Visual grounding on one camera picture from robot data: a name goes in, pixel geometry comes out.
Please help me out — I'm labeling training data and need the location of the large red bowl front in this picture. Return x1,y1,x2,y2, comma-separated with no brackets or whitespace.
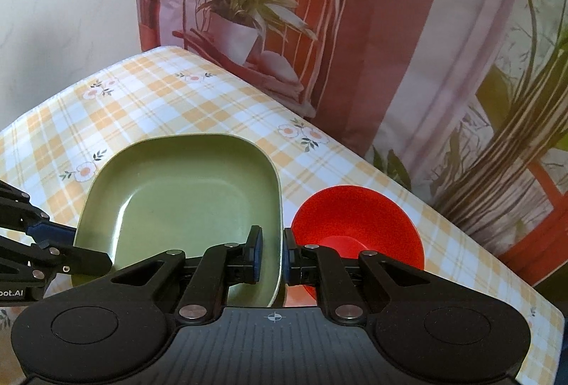
290,184,426,299

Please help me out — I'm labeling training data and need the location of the printed backdrop curtain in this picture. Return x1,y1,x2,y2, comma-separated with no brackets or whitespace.
137,0,567,285

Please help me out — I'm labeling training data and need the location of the green square plate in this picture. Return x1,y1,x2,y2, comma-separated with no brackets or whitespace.
74,134,283,307

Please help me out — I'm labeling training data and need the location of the yellow plaid tablecloth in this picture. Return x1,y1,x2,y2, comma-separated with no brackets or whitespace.
1,47,564,384

